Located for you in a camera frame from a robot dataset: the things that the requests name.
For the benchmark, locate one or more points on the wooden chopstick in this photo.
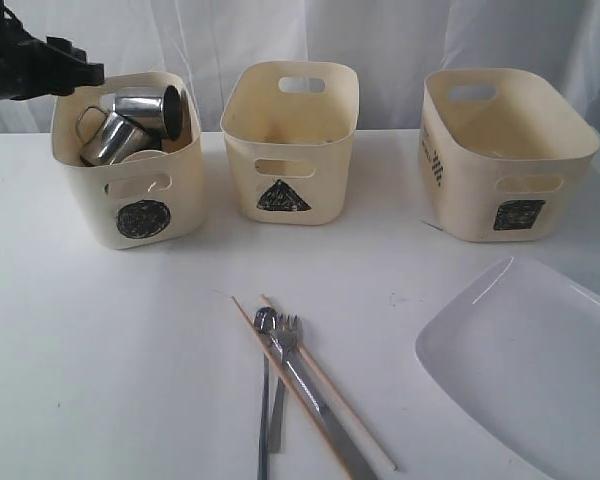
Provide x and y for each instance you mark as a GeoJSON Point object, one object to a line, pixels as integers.
{"type": "Point", "coordinates": [321, 378]}
{"type": "Point", "coordinates": [276, 364]}

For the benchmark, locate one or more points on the white ceramic bowl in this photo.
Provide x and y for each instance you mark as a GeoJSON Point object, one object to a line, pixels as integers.
{"type": "Point", "coordinates": [144, 155]}

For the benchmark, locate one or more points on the small steel spoon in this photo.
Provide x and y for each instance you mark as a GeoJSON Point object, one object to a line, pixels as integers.
{"type": "Point", "coordinates": [264, 322]}

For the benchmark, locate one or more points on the cream bin with square mark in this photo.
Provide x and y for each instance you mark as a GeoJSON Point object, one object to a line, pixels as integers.
{"type": "Point", "coordinates": [501, 153]}

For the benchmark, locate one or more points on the steel mug with round handle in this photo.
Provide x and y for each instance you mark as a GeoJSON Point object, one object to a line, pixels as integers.
{"type": "Point", "coordinates": [158, 109]}

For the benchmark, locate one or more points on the small steel fork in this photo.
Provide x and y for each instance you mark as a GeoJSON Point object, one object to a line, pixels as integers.
{"type": "Point", "coordinates": [290, 323]}

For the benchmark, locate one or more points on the cream bin with circle mark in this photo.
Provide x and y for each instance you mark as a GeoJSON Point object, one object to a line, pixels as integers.
{"type": "Point", "coordinates": [140, 202]}

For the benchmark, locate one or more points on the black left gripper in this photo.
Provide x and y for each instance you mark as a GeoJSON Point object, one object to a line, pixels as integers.
{"type": "Point", "coordinates": [32, 68]}

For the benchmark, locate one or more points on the cream bin with triangle mark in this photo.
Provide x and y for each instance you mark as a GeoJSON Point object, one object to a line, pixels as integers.
{"type": "Point", "coordinates": [289, 128]}

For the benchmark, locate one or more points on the steel table knife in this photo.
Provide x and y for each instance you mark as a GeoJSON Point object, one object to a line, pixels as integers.
{"type": "Point", "coordinates": [337, 438]}

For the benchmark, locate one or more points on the white backdrop curtain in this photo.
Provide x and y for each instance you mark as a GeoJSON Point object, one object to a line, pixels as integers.
{"type": "Point", "coordinates": [392, 45]}

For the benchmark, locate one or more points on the steel mug with wire handle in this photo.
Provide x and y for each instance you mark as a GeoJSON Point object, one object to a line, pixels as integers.
{"type": "Point", "coordinates": [115, 139]}

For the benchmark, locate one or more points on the white rectangular plate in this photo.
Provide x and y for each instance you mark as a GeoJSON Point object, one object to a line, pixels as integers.
{"type": "Point", "coordinates": [518, 350]}

